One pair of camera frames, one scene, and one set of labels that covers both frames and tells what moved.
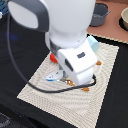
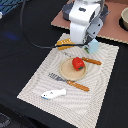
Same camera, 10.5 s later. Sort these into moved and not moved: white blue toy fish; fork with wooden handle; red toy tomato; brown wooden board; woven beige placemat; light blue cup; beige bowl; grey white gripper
Moved: red toy tomato; white blue toy fish; grey white gripper
Not moved: brown wooden board; fork with wooden handle; light blue cup; woven beige placemat; beige bowl
